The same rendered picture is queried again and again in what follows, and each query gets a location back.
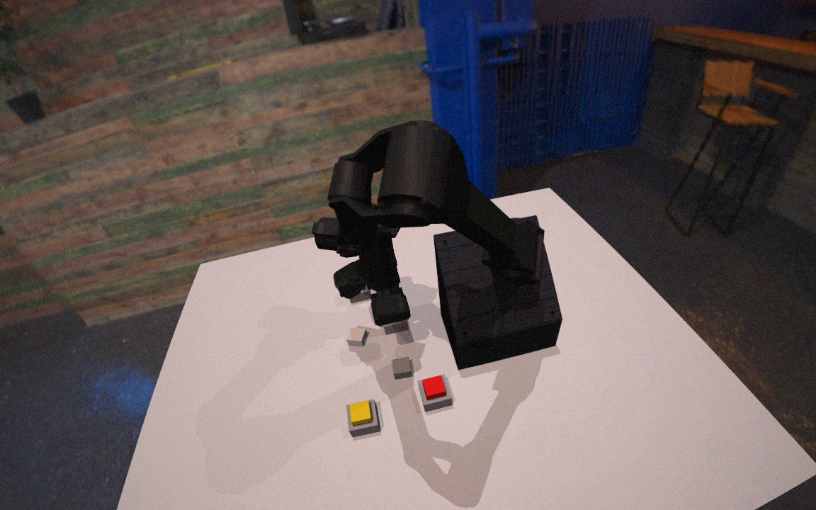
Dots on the red button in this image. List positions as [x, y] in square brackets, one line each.
[435, 393]

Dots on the yellow button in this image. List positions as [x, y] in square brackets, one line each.
[363, 418]

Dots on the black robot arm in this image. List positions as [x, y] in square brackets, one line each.
[425, 181]

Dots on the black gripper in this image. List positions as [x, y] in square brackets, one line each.
[388, 304]

